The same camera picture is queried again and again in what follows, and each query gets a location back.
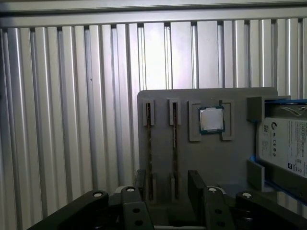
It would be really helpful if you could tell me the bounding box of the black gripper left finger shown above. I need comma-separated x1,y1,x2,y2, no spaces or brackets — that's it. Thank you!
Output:
25,169,154,230

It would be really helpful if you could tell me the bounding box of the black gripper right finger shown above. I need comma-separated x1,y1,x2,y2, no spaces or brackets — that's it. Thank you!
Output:
188,169,307,230

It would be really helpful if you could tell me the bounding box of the green RAM stick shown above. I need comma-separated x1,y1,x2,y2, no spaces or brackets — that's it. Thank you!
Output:
146,102,154,201
172,102,180,200

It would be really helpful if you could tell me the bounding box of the grey parts rack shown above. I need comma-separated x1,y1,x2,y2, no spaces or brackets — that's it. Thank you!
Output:
137,87,292,227

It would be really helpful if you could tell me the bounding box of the silver CPU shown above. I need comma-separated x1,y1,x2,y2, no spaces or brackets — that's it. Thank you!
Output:
198,106,225,135

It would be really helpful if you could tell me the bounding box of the hard disk in blue carrier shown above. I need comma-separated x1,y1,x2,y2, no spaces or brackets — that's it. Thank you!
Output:
247,97,307,192

